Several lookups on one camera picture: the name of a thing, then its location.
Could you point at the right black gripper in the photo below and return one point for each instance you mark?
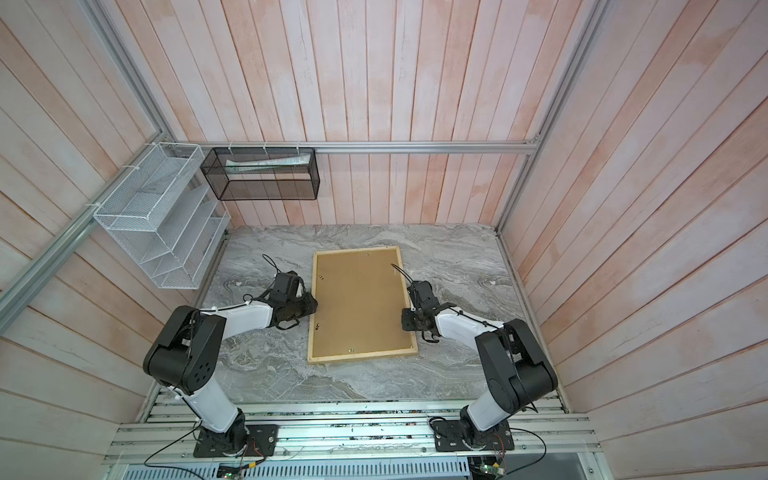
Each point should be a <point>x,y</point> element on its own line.
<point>407,318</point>

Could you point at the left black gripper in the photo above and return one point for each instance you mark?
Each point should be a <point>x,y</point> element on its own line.
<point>311,307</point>

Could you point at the brown backing board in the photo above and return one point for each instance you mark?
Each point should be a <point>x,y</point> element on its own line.
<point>360,300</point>

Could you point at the wooden picture frame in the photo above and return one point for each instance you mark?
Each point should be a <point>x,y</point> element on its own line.
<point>363,357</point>

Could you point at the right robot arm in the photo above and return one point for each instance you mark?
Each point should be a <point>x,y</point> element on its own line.
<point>516,370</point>

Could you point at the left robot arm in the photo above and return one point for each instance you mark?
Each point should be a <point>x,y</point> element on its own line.
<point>184,355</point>

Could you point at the paper in black basket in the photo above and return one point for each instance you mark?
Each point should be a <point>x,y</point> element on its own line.
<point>282,165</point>

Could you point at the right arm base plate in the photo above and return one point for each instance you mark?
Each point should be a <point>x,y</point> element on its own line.
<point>461,436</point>

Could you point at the black wire mesh basket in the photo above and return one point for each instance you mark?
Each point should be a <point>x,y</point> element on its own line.
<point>302,186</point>

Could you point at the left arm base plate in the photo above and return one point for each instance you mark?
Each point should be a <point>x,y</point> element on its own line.
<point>248,439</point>

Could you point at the aluminium rail platform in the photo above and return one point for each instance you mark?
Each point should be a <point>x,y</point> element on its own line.
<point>338,430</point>

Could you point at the white wire mesh shelf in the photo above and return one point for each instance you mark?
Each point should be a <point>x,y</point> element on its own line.
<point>169,228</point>

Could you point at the aluminium frame profile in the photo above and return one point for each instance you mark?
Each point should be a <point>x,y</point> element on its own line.
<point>36,275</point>

